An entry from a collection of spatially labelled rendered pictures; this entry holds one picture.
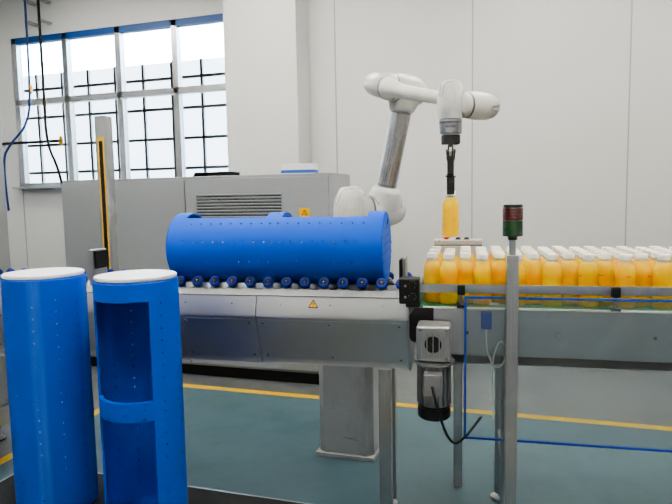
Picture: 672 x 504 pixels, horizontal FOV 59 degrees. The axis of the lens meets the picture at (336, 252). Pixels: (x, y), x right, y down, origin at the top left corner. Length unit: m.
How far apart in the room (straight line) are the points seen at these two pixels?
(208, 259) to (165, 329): 0.42
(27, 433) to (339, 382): 1.38
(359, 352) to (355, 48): 3.46
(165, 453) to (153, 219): 2.58
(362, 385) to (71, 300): 1.40
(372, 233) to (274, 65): 3.19
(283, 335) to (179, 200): 2.23
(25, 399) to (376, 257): 1.35
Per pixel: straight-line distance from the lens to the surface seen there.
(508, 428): 2.09
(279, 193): 4.05
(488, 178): 5.02
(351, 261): 2.24
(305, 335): 2.35
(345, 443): 3.10
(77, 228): 4.96
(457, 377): 2.71
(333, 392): 3.02
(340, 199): 2.94
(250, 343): 2.45
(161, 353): 2.12
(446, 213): 2.43
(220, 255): 2.38
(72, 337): 2.38
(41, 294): 2.32
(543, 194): 5.02
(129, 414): 2.17
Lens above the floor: 1.30
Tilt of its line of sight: 5 degrees down
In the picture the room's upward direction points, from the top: 1 degrees counter-clockwise
